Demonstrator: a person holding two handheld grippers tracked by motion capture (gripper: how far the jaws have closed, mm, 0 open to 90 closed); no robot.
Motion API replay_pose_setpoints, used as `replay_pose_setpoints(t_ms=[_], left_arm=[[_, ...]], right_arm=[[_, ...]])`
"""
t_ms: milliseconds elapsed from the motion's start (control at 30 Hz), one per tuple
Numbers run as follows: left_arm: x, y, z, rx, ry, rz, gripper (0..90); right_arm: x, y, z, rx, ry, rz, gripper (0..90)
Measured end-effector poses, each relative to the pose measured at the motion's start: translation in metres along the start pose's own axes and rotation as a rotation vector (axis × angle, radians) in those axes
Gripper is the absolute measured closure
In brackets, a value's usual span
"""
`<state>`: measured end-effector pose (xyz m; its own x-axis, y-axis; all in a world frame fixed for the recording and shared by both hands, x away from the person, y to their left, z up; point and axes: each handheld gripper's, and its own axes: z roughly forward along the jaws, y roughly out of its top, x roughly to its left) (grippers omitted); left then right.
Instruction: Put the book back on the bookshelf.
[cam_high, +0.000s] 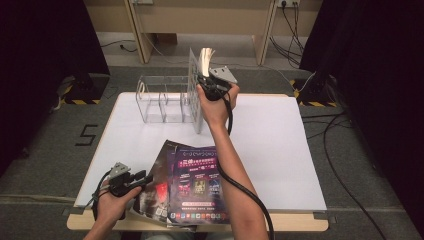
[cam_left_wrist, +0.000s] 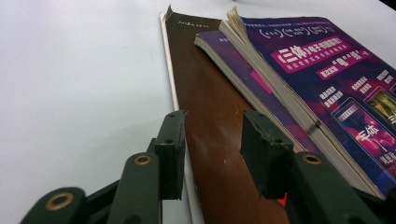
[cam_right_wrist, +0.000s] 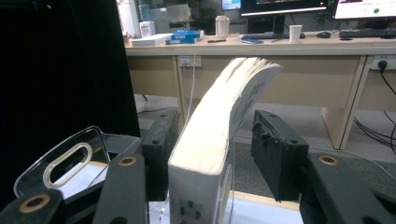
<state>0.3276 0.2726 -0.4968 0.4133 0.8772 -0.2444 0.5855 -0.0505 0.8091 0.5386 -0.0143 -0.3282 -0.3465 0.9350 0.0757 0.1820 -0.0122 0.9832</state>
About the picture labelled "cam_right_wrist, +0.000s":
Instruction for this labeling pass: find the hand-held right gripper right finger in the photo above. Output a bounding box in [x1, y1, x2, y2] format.
[250, 109, 310, 203]

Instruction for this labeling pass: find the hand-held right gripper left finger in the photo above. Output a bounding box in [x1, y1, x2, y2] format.
[141, 109, 181, 203]

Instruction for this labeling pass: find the clear acrylic file rack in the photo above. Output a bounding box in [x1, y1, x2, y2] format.
[13, 125, 237, 224]

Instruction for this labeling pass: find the beige office desk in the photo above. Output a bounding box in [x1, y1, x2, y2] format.
[124, 31, 396, 151]

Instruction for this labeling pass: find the flat white box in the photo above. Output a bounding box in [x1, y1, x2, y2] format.
[131, 33, 173, 48]

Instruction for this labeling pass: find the stack of blue boxes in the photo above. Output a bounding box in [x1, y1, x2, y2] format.
[165, 29, 205, 46]

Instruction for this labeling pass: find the small white box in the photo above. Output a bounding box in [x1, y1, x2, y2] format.
[138, 21, 157, 39]

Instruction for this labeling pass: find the black keyboard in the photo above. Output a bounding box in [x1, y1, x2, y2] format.
[338, 28, 396, 40]
[241, 32, 306, 41]

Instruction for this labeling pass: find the white paper cup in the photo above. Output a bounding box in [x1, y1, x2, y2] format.
[289, 24, 304, 44]

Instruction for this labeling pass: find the black curtain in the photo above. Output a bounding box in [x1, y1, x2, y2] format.
[0, 0, 141, 213]

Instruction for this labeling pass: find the white plastic jar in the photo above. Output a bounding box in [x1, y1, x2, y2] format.
[215, 15, 231, 39]

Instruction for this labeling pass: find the large dark screen monitor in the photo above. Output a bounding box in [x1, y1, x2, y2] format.
[239, 0, 330, 17]

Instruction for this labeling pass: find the green plant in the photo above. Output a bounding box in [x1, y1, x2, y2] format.
[314, 0, 336, 29]

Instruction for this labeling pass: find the monitor with teal graph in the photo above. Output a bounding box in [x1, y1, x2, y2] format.
[221, 0, 242, 11]

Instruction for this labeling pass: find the monitor with white screen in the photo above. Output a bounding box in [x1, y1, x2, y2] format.
[332, 0, 396, 21]

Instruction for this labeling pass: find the black cable with plug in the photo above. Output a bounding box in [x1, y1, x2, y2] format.
[136, 106, 179, 115]

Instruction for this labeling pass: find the white cable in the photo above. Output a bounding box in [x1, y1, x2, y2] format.
[183, 55, 198, 125]

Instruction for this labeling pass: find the bundle of black desk cables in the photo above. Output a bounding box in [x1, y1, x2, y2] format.
[353, 68, 396, 151]

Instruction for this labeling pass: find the white wall socket black plug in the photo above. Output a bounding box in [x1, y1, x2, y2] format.
[370, 55, 396, 71]

